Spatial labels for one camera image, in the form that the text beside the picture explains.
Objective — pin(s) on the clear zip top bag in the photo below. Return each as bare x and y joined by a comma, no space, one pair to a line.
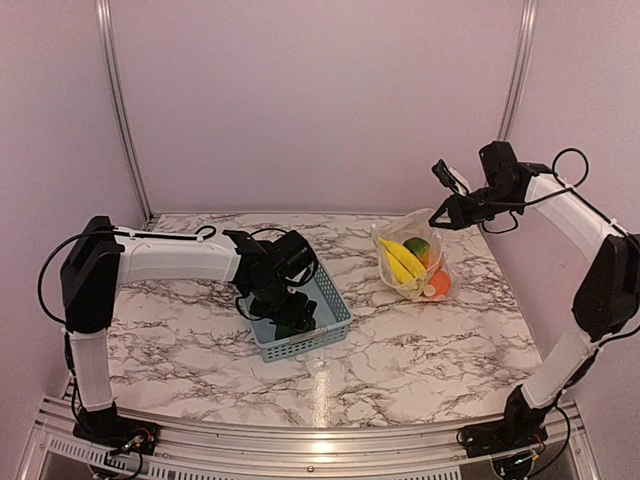
414,224

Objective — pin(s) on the green toy watermelon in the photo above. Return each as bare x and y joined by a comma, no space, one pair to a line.
419,247

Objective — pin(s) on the orange toy orange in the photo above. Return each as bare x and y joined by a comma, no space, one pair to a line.
441,283

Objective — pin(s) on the light blue perforated basket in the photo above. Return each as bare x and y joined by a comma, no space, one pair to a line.
318,317

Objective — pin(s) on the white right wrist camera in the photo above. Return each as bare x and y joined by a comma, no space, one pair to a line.
450,178

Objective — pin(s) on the aluminium left frame post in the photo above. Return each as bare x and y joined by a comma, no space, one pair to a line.
108,42

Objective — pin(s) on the aluminium frame post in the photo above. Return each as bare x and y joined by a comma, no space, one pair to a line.
108,42
521,64

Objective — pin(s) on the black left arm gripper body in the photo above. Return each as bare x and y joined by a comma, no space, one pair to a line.
276,305

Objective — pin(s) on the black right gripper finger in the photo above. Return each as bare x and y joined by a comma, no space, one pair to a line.
446,224
447,212

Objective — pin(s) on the yellow toy banana bunch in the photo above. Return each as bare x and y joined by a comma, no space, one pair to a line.
404,265

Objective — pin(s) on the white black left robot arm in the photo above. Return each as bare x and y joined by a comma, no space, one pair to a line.
105,258

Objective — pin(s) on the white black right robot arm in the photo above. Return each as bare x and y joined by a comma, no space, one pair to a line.
605,300

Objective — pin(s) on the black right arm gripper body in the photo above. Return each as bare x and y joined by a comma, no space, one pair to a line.
474,214

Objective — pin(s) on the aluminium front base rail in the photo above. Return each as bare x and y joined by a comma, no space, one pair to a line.
191,449

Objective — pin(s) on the aluminium right frame post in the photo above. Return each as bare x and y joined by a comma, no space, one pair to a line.
521,64

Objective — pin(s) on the green toy bell pepper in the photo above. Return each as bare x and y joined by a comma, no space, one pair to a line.
284,331

